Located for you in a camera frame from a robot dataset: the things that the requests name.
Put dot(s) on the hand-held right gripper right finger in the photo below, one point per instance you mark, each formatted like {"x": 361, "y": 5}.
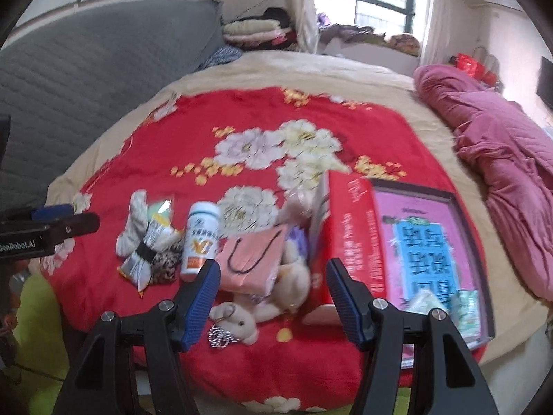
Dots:
{"x": 344, "y": 304}

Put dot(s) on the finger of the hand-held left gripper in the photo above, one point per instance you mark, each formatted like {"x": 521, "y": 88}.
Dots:
{"x": 54, "y": 212}
{"x": 73, "y": 225}

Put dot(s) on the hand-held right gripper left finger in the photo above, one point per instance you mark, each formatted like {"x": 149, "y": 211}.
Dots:
{"x": 199, "y": 300}

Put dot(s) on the white knit cloth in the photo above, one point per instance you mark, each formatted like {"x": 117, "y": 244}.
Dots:
{"x": 134, "y": 220}

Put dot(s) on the pink paper bag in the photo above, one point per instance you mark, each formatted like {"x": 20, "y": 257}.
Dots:
{"x": 255, "y": 263}

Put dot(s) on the white yellow snack packet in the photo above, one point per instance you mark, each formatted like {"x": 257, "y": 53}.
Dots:
{"x": 136, "y": 270}

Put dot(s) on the pink printed box tray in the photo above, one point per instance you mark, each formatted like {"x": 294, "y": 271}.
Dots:
{"x": 389, "y": 233}

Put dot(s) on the clear plastic bag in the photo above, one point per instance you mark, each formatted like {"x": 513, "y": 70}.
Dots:
{"x": 302, "y": 201}

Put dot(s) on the leopard print cloth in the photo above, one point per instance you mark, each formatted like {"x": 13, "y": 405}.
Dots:
{"x": 167, "y": 266}

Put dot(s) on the beige plush bear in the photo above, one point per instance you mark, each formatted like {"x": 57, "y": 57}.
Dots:
{"x": 293, "y": 281}

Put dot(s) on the white supplement bottle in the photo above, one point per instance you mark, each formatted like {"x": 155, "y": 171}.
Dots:
{"x": 201, "y": 242}

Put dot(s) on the black elastic band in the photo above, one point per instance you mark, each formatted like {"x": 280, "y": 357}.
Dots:
{"x": 146, "y": 253}

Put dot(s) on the red cardboard box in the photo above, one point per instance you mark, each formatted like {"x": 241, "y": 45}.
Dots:
{"x": 354, "y": 224}

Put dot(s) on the purple plush toy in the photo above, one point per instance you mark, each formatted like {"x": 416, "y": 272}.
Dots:
{"x": 296, "y": 235}

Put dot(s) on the lime green cloth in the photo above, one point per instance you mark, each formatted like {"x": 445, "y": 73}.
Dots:
{"x": 39, "y": 333}

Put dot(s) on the grey quilted mattress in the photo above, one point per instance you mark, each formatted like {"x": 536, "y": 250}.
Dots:
{"x": 86, "y": 73}

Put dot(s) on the red floral blanket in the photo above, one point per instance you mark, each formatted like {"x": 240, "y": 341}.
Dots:
{"x": 259, "y": 108}

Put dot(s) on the blue patterned cloth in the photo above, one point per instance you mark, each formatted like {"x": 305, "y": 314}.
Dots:
{"x": 220, "y": 56}

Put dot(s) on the pink quilt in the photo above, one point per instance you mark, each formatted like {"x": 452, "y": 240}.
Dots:
{"x": 497, "y": 138}

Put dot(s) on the beige bed sheet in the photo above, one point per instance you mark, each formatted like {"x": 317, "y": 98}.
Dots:
{"x": 302, "y": 69}

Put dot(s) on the white window ledge cabinet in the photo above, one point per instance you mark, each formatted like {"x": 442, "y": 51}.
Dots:
{"x": 371, "y": 54}

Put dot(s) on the stack of folded clothes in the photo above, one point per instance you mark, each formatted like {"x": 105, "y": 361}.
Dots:
{"x": 250, "y": 30}

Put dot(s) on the red gift bags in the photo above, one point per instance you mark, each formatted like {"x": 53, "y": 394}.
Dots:
{"x": 471, "y": 69}

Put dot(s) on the floral cloth bundle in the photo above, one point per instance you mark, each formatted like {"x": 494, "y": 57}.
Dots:
{"x": 404, "y": 43}

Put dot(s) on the grey purple clothes pile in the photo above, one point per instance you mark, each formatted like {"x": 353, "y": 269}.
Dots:
{"x": 350, "y": 32}

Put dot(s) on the white sheer curtain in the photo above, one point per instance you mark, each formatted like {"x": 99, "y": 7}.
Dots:
{"x": 304, "y": 17}

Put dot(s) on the window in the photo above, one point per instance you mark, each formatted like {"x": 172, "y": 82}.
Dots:
{"x": 380, "y": 13}

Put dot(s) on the cream curtain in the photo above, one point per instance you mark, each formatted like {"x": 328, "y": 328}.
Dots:
{"x": 436, "y": 8}

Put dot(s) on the black wall television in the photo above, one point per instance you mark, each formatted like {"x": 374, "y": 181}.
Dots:
{"x": 546, "y": 80}

